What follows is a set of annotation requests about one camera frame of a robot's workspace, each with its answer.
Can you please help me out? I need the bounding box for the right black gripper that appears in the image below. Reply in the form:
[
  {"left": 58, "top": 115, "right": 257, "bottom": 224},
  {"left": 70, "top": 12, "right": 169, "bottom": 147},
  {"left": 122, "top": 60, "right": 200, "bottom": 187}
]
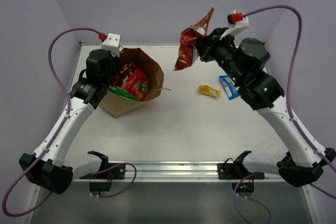
[{"left": 192, "top": 27, "right": 244, "bottom": 86}]

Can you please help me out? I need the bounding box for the blue snack bar wrapper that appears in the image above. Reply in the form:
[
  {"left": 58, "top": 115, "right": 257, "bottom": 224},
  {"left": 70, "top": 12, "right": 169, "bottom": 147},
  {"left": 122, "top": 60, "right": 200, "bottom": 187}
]
[{"left": 219, "top": 75, "right": 240, "bottom": 100}]

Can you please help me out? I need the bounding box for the red fruit gummies bag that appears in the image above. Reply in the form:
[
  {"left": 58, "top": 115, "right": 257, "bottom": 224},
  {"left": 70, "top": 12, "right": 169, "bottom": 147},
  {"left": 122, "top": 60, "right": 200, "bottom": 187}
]
[{"left": 121, "top": 68, "right": 149, "bottom": 101}]

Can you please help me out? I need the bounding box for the brown paper bag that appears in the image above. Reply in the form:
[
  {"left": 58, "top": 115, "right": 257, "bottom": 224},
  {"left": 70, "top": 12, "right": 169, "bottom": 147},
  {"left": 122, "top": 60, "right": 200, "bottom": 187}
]
[{"left": 99, "top": 48, "right": 165, "bottom": 119}]

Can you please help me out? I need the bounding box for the yellow M&M's candy packet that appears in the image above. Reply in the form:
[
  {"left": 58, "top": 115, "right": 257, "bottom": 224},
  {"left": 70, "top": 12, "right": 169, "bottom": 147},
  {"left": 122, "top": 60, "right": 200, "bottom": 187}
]
[{"left": 198, "top": 85, "right": 221, "bottom": 98}]

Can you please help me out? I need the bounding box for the red Doritos chip bag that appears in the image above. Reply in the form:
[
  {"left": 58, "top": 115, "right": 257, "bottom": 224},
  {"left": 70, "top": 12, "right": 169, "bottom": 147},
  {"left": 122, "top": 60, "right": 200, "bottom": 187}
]
[{"left": 174, "top": 8, "right": 214, "bottom": 71}]

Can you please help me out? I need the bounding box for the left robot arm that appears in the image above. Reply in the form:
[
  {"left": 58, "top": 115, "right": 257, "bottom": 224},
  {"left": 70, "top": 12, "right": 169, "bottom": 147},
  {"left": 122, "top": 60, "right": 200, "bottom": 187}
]
[{"left": 19, "top": 49, "right": 120, "bottom": 195}]

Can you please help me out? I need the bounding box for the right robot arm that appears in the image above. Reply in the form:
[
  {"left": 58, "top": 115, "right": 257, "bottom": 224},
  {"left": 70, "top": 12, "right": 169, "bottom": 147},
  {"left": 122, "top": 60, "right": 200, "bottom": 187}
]
[{"left": 196, "top": 28, "right": 335, "bottom": 187}]

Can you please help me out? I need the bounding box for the red patterned snack bag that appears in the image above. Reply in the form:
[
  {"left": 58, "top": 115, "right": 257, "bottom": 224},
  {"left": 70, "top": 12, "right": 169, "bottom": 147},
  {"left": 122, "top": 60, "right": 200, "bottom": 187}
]
[{"left": 112, "top": 62, "right": 137, "bottom": 87}]

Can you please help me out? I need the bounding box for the green snack bag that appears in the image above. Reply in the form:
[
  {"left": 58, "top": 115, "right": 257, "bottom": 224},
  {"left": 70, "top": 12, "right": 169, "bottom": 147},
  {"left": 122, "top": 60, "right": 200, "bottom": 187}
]
[{"left": 108, "top": 86, "right": 138, "bottom": 101}]

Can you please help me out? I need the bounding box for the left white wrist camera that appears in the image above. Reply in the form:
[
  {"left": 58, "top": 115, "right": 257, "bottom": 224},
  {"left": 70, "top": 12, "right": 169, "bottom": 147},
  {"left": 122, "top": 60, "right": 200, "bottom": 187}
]
[{"left": 98, "top": 33, "right": 121, "bottom": 57}]

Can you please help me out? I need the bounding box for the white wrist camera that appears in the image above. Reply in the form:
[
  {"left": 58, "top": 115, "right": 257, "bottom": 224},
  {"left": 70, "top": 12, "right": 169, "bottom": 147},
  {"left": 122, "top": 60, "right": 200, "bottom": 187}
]
[
  {"left": 219, "top": 9, "right": 249, "bottom": 40},
  {"left": 98, "top": 33, "right": 121, "bottom": 57}
]

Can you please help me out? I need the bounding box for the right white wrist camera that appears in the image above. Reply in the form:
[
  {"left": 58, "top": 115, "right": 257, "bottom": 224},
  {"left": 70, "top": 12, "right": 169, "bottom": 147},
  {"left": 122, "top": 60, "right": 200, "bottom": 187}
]
[{"left": 219, "top": 9, "right": 249, "bottom": 40}]

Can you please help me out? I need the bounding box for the aluminium front rail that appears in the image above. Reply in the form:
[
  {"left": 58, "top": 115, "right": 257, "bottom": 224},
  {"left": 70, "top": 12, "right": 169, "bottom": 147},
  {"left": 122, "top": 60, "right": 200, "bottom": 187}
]
[{"left": 33, "top": 161, "right": 310, "bottom": 183}]

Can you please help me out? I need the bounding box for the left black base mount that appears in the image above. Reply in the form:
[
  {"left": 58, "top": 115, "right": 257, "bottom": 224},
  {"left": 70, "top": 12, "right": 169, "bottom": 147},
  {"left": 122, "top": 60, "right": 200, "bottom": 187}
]
[{"left": 79, "top": 163, "right": 129, "bottom": 199}]

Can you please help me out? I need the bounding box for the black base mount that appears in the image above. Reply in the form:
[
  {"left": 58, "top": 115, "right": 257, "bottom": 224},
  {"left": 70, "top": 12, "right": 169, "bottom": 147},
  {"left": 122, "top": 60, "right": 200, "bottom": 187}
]
[
  {"left": 217, "top": 151, "right": 265, "bottom": 197},
  {"left": 79, "top": 163, "right": 129, "bottom": 199}
]

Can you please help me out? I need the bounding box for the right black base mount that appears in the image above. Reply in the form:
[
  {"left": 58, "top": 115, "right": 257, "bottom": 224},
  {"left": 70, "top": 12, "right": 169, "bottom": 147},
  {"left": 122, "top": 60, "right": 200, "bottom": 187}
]
[{"left": 217, "top": 151, "right": 265, "bottom": 197}]

